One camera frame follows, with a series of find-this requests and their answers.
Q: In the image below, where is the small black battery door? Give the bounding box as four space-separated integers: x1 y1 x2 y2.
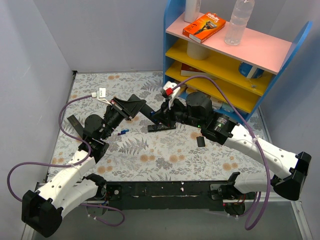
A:
196 136 206 148

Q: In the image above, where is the black remote control body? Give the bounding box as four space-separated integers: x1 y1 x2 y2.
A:
140 104 155 119

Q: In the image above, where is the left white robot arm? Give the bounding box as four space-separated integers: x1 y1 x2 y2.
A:
21 94 146 238

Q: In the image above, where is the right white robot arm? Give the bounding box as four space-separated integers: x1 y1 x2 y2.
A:
151 92 311 201

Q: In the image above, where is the black remote with buttons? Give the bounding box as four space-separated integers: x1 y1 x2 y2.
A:
147 124 176 133

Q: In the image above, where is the floral table mat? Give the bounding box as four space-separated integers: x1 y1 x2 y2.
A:
46 71 276 183

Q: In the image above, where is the black battery cover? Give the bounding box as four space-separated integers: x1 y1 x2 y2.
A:
67 115 84 138

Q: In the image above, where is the white tissue pack right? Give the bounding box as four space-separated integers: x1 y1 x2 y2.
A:
211 98 223 110

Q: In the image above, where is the red white book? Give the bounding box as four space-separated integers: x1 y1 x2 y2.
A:
180 63 217 80

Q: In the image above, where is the light blue tissue pack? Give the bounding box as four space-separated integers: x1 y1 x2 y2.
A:
221 102 235 113

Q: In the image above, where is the white paper roll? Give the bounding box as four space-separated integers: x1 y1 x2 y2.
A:
186 41 210 60

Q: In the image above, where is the blue shelf unit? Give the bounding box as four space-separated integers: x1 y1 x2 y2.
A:
163 0 313 120

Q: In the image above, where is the orange razor box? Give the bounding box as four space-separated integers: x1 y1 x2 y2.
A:
182 12 227 44

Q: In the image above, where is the white bottle on shelf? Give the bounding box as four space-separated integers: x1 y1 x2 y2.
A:
184 0 201 23

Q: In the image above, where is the clear plastic bottle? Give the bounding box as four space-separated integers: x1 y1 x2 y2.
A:
224 0 255 46

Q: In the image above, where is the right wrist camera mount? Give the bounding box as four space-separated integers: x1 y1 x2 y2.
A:
160 81 181 110

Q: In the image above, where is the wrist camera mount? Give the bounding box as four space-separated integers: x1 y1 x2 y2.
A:
160 81 181 110
91 87 111 105

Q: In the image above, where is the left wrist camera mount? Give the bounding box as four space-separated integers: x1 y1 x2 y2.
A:
91 87 111 105

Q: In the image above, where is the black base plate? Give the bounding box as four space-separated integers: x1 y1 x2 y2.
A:
77 180 247 212

